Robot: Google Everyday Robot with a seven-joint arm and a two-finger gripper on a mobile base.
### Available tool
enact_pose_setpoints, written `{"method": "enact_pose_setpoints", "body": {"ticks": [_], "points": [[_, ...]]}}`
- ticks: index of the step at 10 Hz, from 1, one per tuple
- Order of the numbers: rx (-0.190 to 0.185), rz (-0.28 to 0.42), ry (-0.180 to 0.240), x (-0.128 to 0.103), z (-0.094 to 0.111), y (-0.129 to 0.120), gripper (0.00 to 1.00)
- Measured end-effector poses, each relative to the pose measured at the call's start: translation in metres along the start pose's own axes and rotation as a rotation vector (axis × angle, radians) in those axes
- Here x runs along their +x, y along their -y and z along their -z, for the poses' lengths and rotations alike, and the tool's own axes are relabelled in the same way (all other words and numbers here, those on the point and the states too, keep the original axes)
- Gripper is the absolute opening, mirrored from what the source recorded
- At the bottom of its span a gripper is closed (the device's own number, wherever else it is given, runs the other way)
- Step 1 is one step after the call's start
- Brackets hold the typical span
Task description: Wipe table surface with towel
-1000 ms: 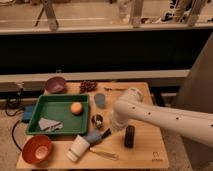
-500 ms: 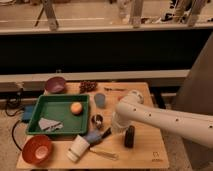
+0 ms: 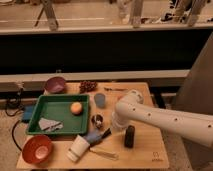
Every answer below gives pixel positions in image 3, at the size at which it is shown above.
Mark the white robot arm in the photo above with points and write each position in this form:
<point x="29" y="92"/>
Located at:
<point x="192" y="126"/>

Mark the grey folded towel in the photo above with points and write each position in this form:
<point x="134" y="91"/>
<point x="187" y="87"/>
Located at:
<point x="49" y="125"/>

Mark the silver fork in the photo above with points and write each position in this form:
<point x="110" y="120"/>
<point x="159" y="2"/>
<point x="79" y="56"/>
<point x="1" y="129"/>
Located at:
<point x="114" y="89"/>

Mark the blue plastic cup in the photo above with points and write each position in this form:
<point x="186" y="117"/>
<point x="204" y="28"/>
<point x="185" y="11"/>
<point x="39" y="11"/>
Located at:
<point x="99" y="99"/>

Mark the bunch of dark grapes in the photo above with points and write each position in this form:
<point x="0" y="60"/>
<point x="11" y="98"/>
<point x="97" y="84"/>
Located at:
<point x="87" y="86"/>

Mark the small metal cup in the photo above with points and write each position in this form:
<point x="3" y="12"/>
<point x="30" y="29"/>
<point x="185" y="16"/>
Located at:
<point x="97" y="121"/>

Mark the orange round fruit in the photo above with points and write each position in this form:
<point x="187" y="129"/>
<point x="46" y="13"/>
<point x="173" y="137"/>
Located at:
<point x="76" y="108"/>

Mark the purple bowl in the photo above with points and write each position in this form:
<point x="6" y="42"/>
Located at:
<point x="55" y="85"/>

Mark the green plastic tray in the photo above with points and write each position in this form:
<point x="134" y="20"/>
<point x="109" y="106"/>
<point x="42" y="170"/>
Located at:
<point x="57" y="108"/>

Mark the black remote control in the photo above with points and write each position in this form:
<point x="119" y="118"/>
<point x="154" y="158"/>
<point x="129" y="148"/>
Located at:
<point x="129" y="137"/>

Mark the white paper cup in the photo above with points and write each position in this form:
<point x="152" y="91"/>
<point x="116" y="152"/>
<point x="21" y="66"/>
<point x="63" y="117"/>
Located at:
<point x="77" y="148"/>

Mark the wooden chopsticks pair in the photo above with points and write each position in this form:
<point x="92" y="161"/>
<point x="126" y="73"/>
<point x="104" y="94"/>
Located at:
<point x="106" y="154"/>

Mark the blue box on floor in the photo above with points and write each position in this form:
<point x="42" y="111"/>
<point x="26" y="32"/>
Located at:
<point x="27" y="113"/>

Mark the red bowl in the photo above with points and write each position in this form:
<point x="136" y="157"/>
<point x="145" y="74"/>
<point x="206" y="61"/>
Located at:
<point x="37" y="149"/>

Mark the blue handled black brush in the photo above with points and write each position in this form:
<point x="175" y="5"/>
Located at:
<point x="95" y="136"/>

